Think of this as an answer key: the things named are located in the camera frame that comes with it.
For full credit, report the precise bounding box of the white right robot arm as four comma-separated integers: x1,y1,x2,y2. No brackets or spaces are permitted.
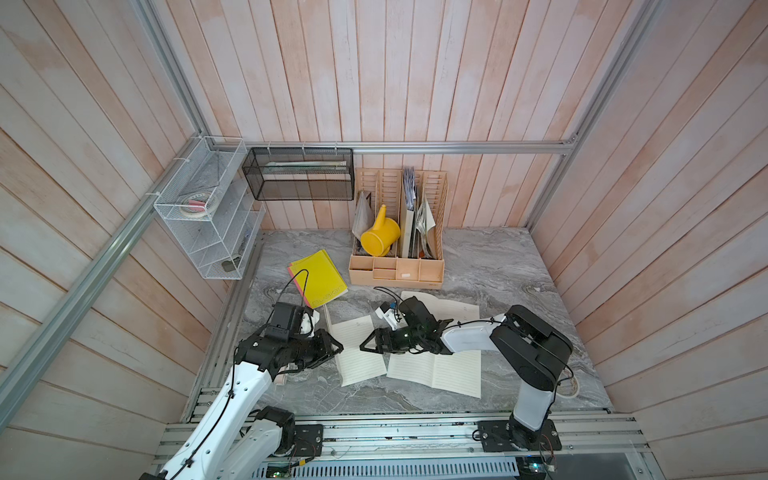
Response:
359,296,573,435

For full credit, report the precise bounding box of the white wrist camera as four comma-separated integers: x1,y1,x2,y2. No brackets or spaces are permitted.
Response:
299,307,320,338
375,302,405,330

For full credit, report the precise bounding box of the yellow plastic watering can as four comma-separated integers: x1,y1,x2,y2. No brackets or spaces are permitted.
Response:
360,205,401,257

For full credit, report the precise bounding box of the cream lined notebook with holes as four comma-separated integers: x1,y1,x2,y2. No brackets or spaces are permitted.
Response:
387,350,482,398

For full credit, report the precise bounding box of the white wire wall shelf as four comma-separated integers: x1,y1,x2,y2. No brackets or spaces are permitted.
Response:
154,136,264,280

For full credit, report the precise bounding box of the aluminium frame rail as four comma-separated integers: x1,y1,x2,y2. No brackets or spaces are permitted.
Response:
243,141,576,155

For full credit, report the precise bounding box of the black mesh wall basket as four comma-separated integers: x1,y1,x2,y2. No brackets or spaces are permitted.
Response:
241,146,355,202

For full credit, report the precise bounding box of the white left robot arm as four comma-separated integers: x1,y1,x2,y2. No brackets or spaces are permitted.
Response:
141,302,343,479

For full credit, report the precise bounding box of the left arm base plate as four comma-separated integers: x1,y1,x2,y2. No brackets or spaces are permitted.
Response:
280,424,324,458

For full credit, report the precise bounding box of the cream notebook orange cover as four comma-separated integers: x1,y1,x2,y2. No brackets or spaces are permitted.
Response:
323,306,387,387

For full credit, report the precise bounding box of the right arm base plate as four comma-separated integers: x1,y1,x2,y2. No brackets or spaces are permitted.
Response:
473,419,562,453

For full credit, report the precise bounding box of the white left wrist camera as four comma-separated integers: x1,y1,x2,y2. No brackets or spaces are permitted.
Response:
299,307,320,338

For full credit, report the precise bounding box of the grey folder in organizer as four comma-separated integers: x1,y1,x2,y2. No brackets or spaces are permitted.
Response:
351,190,375,241

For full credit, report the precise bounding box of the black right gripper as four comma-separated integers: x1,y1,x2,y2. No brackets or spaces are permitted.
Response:
359,327,425,356

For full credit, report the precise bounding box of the illustrated book in organizer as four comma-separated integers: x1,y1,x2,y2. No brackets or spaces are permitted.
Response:
416,195,436,260

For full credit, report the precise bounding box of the tape roll on shelf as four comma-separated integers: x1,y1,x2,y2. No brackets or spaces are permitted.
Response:
178,191,217,219

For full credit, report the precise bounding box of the peach plastic desk organizer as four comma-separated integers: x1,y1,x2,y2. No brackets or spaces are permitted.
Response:
349,168,448,290

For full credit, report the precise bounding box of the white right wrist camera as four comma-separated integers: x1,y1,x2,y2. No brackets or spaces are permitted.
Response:
375,302,405,330

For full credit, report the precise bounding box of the grey-green book in organizer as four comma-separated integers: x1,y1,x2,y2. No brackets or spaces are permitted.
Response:
400,167,417,258

